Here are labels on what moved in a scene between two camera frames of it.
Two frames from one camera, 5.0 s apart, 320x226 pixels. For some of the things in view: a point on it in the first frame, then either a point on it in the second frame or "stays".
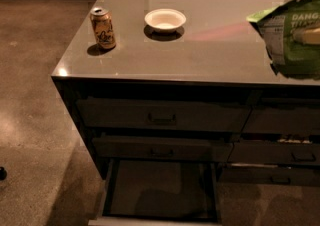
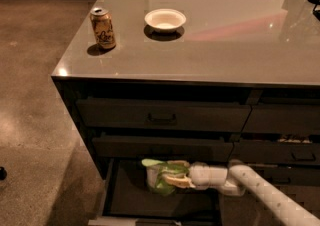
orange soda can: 102,22 stays
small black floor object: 3,173 stays
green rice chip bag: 277,26 → 155,170
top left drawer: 164,114 stays
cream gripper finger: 307,35 → 201,175
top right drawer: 283,120 stays
